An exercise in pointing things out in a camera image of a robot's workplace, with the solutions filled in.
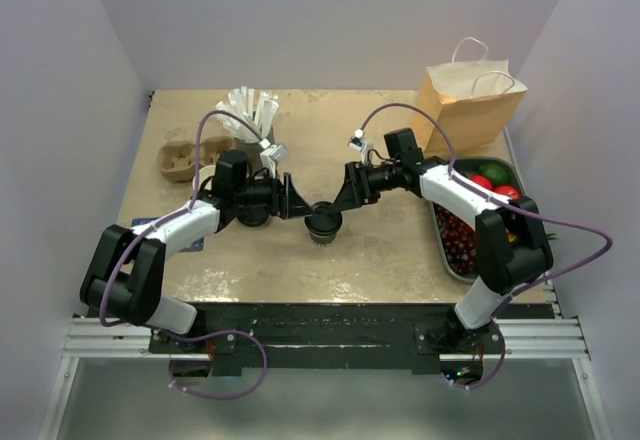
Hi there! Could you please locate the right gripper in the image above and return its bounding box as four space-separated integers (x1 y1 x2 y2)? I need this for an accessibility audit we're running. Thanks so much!
331 160 402 213

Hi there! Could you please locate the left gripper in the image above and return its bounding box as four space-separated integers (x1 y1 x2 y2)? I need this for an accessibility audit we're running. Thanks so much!
234 168 314 219

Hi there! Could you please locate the black plastic cup lid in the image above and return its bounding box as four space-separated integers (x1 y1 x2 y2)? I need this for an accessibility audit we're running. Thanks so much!
304 201 343 235

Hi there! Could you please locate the cardboard cup carrier top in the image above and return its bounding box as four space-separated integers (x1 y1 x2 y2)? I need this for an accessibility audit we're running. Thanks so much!
156 136 235 183

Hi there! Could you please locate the black paper coffee cup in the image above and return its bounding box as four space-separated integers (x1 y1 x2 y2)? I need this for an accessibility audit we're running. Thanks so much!
305 217 342 246

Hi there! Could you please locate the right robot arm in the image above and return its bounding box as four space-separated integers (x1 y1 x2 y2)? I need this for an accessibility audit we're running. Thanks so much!
332 128 553 353

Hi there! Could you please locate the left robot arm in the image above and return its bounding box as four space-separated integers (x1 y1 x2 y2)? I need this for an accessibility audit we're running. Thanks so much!
80 150 312 352

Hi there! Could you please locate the blue battery blister pack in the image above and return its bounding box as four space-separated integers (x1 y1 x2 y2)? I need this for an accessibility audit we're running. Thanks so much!
130 217 205 252

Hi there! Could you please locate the brown paper takeout bag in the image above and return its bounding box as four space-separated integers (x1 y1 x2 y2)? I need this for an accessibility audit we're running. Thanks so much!
415 36 528 156

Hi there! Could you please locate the stack of paper cups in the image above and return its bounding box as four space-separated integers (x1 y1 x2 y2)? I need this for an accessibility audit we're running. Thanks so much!
192 165 216 194

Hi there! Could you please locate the dark red grapes bunch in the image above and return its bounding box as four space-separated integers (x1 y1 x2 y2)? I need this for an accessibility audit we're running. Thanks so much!
434 204 477 276

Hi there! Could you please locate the red apple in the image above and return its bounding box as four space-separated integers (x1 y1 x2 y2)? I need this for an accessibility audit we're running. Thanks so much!
470 175 493 191

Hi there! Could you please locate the grey fruit tray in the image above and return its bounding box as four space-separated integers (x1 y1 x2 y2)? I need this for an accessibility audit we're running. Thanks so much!
431 157 553 292

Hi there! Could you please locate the green apple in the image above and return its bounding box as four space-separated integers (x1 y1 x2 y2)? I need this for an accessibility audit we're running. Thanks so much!
478 163 510 187

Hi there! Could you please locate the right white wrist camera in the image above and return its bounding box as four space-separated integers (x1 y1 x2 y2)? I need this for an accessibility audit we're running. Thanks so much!
348 129 374 165

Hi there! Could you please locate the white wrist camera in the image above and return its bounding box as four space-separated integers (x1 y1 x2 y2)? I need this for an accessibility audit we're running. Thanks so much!
348 129 374 165
258 138 288 176

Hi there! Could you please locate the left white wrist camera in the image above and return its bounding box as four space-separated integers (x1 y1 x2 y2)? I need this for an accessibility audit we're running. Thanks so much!
258 138 288 176

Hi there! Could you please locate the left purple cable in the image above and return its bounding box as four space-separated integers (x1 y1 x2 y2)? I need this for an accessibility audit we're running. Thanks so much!
98 108 274 329

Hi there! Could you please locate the purple cable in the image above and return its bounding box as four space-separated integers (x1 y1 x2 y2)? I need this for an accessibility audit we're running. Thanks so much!
359 103 614 321
98 108 274 329

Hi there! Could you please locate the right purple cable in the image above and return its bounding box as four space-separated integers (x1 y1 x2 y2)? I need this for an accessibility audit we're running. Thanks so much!
359 103 614 321

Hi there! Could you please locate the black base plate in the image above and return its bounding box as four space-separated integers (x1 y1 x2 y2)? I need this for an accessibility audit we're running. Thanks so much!
148 302 506 379

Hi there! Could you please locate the aluminium rail frame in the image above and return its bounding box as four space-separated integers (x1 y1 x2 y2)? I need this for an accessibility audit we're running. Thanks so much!
39 286 613 439

